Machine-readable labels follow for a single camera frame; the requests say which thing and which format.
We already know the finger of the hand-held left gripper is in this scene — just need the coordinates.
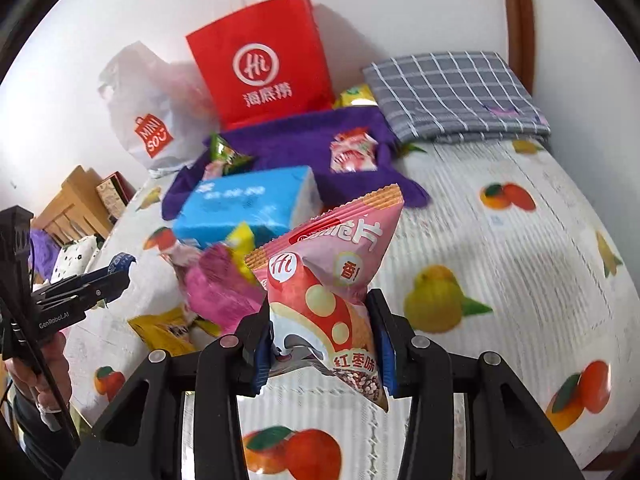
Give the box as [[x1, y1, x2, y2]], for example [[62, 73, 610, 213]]
[[65, 252, 137, 287], [32, 279, 131, 312]]

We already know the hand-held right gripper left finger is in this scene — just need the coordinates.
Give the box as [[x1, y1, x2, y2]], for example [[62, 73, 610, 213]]
[[62, 305, 273, 480]]

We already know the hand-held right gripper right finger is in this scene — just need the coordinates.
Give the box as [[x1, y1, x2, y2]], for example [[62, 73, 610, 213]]
[[367, 287, 586, 480]]

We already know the pale pink nougat packet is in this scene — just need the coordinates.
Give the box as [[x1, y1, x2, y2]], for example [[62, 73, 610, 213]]
[[160, 240, 201, 281]]

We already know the yellow snack packet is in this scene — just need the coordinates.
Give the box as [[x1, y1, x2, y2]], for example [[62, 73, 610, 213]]
[[127, 307, 221, 356]]

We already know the large pink snack packet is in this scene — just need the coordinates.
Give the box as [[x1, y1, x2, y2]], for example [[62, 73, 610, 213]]
[[182, 222, 268, 333]]

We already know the pink mushroom print snack packet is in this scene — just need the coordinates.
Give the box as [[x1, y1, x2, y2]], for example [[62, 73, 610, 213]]
[[244, 183, 403, 413]]

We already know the green snack packet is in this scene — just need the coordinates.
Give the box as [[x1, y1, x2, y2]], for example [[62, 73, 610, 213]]
[[209, 132, 253, 177]]

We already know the strawberry print snack packet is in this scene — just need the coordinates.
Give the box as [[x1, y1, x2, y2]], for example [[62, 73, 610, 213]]
[[329, 130, 378, 173]]

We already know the person's left hand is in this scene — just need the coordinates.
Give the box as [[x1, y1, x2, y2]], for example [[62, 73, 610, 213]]
[[10, 332, 72, 413]]

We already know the purple fabric bundle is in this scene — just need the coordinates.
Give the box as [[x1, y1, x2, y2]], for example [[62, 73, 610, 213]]
[[30, 230, 63, 281]]

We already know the polka dot pillow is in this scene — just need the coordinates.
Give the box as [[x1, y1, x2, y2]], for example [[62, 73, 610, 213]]
[[50, 235, 103, 283]]

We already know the wooden headboard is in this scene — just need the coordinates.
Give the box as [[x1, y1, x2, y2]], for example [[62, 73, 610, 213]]
[[30, 165, 113, 246]]

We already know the blue tissue pack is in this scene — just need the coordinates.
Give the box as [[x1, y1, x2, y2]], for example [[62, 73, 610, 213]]
[[172, 165, 325, 251]]

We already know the fruit print tablecloth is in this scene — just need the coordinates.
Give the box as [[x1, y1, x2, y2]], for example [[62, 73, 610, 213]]
[[65, 137, 636, 480]]

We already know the white plastic shopping bag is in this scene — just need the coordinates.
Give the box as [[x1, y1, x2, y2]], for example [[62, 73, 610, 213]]
[[97, 42, 223, 173]]

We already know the purple towel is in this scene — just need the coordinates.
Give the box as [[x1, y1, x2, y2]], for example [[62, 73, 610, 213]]
[[161, 107, 432, 221]]

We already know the yellow green snack bag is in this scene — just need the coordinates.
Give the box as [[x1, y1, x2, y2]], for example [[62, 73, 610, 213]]
[[332, 84, 378, 109]]

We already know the red paper bag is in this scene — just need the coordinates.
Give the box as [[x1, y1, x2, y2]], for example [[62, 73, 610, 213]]
[[185, 0, 337, 132]]

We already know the grey checked folded cloth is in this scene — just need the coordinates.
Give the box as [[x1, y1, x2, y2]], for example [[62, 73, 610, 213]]
[[362, 51, 552, 145]]

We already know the black cable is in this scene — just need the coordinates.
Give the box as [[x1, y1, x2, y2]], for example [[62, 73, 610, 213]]
[[0, 295, 83, 453]]

